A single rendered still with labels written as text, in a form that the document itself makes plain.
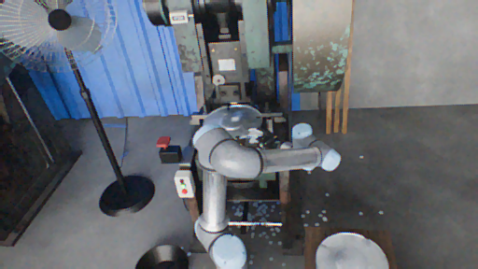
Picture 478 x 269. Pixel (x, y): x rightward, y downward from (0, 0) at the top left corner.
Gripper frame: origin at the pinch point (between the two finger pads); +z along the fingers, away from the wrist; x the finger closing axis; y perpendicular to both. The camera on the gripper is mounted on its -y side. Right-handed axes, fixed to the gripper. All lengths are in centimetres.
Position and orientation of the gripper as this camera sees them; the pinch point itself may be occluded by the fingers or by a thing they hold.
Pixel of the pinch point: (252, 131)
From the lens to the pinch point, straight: 170.0
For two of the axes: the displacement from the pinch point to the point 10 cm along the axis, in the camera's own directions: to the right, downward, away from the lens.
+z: -7.1, -3.5, 6.1
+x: 1.1, 8.0, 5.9
